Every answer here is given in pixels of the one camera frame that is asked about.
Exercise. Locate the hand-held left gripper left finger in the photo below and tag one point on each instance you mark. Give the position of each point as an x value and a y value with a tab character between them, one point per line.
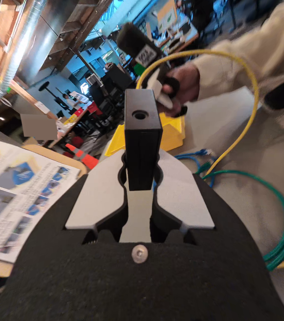
99	198

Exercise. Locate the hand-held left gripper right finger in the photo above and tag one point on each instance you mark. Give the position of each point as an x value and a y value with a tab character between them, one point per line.
184	198

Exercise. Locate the yellow plastic bin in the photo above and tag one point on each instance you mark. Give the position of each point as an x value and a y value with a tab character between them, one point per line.
172	135

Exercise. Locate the black network switch box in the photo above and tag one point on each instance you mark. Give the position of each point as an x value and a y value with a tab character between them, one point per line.
143	140

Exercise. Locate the person's right forearm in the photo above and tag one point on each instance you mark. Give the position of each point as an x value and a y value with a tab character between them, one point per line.
244	50

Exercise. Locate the person's right hand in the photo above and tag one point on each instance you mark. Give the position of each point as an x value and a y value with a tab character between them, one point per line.
189	82

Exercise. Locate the orange traffic cone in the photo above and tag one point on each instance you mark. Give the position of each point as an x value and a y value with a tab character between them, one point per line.
86	159

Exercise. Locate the wooden table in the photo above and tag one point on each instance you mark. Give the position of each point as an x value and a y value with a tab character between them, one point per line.
56	154

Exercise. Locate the printed paper sheet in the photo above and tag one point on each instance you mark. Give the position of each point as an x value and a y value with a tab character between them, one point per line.
19	188

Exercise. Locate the metal air duct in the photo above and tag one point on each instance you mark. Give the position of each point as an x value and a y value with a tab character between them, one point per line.
31	50

